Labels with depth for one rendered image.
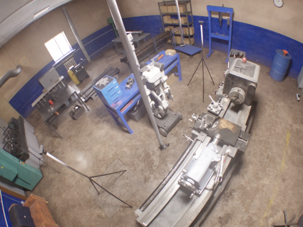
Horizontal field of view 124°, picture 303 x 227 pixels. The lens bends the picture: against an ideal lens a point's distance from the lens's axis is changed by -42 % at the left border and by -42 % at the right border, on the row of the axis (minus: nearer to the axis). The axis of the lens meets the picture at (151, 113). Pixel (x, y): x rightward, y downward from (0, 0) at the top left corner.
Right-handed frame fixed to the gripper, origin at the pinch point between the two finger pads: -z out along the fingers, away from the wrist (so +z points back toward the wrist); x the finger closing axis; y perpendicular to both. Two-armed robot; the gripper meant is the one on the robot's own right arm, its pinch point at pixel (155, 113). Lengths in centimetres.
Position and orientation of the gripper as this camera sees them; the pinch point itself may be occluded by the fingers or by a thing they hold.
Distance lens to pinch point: 260.5
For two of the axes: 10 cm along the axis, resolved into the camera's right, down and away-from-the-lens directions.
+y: 6.8, -6.5, 3.4
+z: -3.5, -7.0, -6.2
